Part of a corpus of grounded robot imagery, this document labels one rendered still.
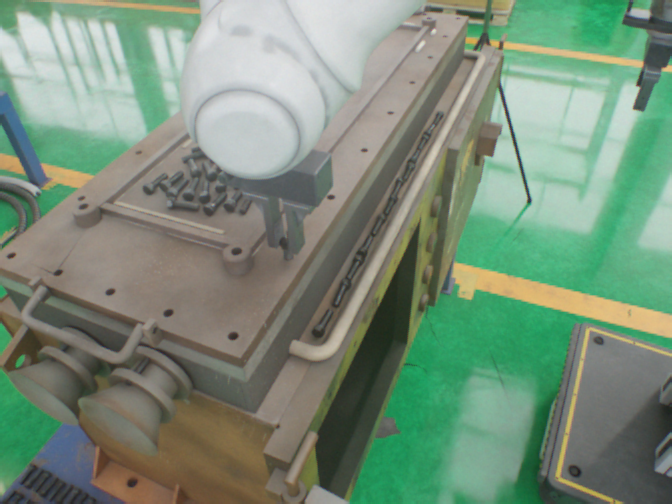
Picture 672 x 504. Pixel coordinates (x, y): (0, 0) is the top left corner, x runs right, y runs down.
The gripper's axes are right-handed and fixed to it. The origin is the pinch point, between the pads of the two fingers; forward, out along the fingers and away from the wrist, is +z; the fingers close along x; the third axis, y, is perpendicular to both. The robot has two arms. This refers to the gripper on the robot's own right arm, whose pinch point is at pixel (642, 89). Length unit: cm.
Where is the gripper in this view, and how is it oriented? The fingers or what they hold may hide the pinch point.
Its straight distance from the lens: 142.1
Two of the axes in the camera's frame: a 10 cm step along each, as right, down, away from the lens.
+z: 0.3, 7.3, 6.8
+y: 8.9, 2.9, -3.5
